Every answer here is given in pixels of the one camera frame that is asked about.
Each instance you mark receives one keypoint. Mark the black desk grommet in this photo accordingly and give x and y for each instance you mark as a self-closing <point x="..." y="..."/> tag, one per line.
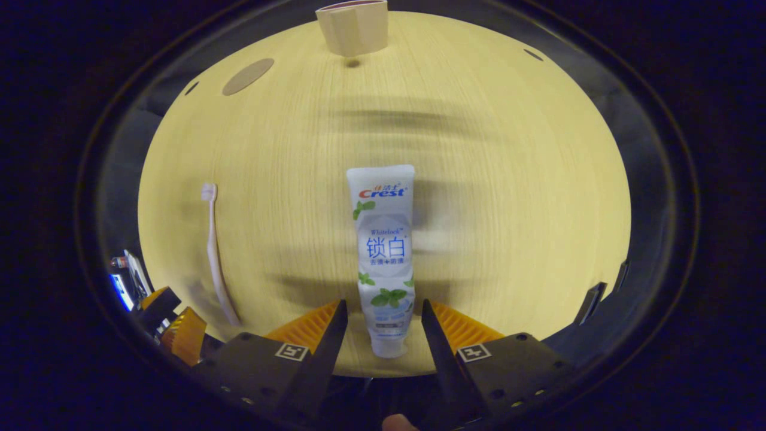
<point x="533" y="55"/>
<point x="191" y="88"/>

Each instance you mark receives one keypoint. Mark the black bar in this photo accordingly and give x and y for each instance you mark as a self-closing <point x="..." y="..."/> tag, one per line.
<point x="621" y="276"/>
<point x="591" y="302"/>

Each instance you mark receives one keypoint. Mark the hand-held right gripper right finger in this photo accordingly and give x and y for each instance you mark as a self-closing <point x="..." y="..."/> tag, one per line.
<point x="440" y="353"/>

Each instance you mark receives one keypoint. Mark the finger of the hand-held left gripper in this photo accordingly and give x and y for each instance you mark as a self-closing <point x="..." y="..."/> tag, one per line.
<point x="187" y="338"/>
<point x="163" y="308"/>

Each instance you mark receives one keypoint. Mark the computer monitor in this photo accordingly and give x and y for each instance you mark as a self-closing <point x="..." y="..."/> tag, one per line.
<point x="122" y="292"/>

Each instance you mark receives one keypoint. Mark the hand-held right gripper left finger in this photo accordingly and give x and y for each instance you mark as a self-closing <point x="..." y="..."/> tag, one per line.
<point x="326" y="353"/>

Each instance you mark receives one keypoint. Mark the beige cup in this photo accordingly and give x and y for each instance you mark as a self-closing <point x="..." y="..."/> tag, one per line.
<point x="353" y="30"/>

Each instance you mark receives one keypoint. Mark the wooden desktop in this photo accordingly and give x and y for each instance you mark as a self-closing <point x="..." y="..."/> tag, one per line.
<point x="479" y="209"/>

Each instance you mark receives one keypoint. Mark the brown round coaster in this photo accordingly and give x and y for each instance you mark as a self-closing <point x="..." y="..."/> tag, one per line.
<point x="248" y="76"/>

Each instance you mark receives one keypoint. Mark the pale pink toothbrush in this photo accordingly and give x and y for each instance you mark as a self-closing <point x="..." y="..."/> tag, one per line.
<point x="212" y="239"/>

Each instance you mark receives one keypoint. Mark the white toothpaste tube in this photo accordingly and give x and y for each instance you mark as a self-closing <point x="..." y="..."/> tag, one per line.
<point x="383" y="239"/>

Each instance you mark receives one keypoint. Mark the red capped plastic bottle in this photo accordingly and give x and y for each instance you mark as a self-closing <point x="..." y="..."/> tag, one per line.
<point x="118" y="262"/>

